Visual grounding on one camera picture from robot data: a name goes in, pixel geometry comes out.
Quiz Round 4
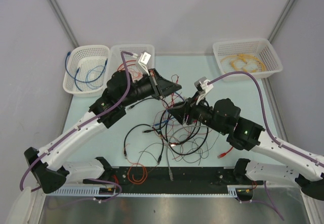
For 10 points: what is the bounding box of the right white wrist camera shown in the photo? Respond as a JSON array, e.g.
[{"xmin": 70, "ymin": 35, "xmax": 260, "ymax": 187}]
[{"xmin": 194, "ymin": 77, "xmax": 214, "ymax": 105}]

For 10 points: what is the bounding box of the thick black ethernet cable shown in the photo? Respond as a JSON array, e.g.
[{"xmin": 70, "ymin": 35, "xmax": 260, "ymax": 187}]
[{"xmin": 123, "ymin": 100, "xmax": 210, "ymax": 164}]

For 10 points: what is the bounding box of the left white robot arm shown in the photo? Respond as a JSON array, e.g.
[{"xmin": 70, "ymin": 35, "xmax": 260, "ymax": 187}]
[{"xmin": 24, "ymin": 68, "xmax": 182, "ymax": 194}]

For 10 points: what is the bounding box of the black mounting base plate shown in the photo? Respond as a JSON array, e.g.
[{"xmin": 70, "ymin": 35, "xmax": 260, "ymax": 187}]
[{"xmin": 100, "ymin": 167, "xmax": 255, "ymax": 195}]

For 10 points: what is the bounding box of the thin red wire in basket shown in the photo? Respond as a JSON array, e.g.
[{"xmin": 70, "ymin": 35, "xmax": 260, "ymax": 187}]
[{"xmin": 124, "ymin": 66, "xmax": 142, "ymax": 83}]

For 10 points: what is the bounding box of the orange thin wire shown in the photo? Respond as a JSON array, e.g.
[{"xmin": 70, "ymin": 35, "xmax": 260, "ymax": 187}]
[{"xmin": 127, "ymin": 163, "xmax": 148, "ymax": 185}]

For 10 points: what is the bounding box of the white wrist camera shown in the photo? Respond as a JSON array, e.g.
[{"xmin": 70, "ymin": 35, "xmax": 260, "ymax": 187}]
[
  {"xmin": 131, "ymin": 51, "xmax": 151, "ymax": 76},
  {"xmin": 194, "ymin": 77, "xmax": 214, "ymax": 105}
]

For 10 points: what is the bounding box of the thick red cable in basket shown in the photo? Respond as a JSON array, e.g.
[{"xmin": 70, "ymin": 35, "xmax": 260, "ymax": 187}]
[{"xmin": 117, "ymin": 60, "xmax": 142, "ymax": 83}]

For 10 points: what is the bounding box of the white plastic basket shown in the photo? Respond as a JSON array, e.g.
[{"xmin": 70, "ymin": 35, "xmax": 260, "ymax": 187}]
[
  {"xmin": 104, "ymin": 44, "xmax": 155, "ymax": 85},
  {"xmin": 213, "ymin": 38, "xmax": 283, "ymax": 79},
  {"xmin": 63, "ymin": 45, "xmax": 110, "ymax": 98}
]

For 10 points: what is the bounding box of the thick blue ethernet cable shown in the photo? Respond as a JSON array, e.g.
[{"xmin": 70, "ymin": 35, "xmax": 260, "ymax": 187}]
[{"xmin": 65, "ymin": 51, "xmax": 108, "ymax": 88}]

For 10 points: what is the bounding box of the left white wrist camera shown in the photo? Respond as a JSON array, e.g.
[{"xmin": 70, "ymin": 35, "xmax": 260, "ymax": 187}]
[{"xmin": 131, "ymin": 51, "xmax": 151, "ymax": 76}]

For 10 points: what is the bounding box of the white slotted cable duct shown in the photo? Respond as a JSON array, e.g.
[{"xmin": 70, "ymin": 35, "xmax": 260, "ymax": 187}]
[{"xmin": 48, "ymin": 186, "xmax": 116, "ymax": 197}]

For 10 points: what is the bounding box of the yellow cable in basket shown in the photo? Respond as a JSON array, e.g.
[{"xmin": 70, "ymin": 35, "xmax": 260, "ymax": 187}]
[{"xmin": 220, "ymin": 54, "xmax": 267, "ymax": 73}]

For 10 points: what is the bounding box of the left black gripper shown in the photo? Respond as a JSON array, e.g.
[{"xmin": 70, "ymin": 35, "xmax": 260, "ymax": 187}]
[{"xmin": 120, "ymin": 68, "xmax": 181, "ymax": 108}]

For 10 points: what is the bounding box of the middle white plastic basket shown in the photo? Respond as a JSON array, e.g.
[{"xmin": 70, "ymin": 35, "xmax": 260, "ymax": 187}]
[{"xmin": 104, "ymin": 44, "xmax": 155, "ymax": 85}]

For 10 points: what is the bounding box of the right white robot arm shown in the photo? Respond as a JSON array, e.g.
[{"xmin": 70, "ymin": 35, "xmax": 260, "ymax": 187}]
[{"xmin": 167, "ymin": 98, "xmax": 323, "ymax": 201}]

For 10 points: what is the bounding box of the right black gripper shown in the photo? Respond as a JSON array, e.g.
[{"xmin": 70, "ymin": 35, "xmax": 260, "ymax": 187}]
[{"xmin": 167, "ymin": 91, "xmax": 227, "ymax": 135}]

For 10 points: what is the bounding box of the right white plastic basket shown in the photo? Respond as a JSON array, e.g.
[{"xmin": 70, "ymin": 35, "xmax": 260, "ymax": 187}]
[{"xmin": 213, "ymin": 38, "xmax": 283, "ymax": 79}]

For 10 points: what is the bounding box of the thin brown wire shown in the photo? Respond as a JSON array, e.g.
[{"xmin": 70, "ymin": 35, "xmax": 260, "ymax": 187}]
[{"xmin": 138, "ymin": 130, "xmax": 218, "ymax": 171}]

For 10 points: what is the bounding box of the blue cable in left basket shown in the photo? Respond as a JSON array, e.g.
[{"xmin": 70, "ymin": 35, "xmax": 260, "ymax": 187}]
[{"xmin": 73, "ymin": 67, "xmax": 83, "ymax": 92}]

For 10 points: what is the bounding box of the thick red ethernet cable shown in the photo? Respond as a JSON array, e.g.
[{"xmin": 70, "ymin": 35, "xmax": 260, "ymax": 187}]
[{"xmin": 218, "ymin": 147, "xmax": 233, "ymax": 159}]

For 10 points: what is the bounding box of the left white plastic basket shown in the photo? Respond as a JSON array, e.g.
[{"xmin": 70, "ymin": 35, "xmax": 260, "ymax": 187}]
[{"xmin": 63, "ymin": 45, "xmax": 110, "ymax": 98}]

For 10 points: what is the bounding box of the thin red wire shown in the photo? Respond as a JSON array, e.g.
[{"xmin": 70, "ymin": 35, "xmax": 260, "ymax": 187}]
[
  {"xmin": 124, "ymin": 66, "xmax": 142, "ymax": 83},
  {"xmin": 151, "ymin": 74, "xmax": 211, "ymax": 168}
]

